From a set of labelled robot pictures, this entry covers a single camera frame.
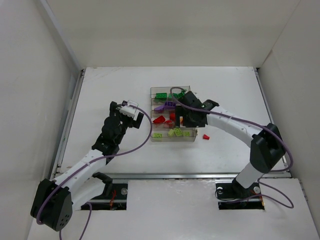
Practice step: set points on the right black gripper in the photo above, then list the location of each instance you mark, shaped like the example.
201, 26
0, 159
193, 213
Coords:
184, 115

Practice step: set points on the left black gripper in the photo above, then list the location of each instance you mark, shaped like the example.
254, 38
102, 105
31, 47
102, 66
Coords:
125, 116

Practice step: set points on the red lego cluster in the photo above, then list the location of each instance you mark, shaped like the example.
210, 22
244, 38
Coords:
172, 117

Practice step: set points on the green stepped lego brick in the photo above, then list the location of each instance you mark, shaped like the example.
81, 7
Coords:
173, 96

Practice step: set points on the purple lego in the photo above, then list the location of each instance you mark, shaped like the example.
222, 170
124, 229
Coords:
160, 108

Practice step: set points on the red rectangular lego brick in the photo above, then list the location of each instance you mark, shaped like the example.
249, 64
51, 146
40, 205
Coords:
159, 120

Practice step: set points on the green and lime brick top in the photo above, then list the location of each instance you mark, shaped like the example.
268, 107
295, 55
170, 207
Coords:
157, 135

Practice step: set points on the dark green angled brick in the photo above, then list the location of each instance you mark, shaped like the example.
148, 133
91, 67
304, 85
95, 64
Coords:
161, 95

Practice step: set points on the small red brick piece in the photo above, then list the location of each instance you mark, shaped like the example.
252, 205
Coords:
205, 137

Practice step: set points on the purple lotus lego brick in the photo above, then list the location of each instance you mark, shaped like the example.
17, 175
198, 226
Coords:
169, 105

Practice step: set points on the lime brick with red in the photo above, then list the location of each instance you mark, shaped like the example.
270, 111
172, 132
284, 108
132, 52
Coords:
175, 132

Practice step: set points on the lime square brick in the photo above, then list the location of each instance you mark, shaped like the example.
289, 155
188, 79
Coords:
186, 134

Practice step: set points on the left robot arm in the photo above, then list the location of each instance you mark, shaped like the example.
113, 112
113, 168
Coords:
53, 202

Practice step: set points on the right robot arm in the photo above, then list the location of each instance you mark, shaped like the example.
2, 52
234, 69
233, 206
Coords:
265, 142

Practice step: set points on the clear bin first row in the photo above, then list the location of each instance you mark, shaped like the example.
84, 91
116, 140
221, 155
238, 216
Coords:
166, 89

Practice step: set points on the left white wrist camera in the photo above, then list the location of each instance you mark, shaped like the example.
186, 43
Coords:
128, 108

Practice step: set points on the aluminium rail front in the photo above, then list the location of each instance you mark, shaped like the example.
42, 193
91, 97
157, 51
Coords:
170, 176

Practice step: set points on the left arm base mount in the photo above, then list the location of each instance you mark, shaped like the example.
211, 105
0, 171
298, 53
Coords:
112, 194

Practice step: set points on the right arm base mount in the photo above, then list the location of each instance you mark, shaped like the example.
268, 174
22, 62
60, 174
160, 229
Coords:
231, 197

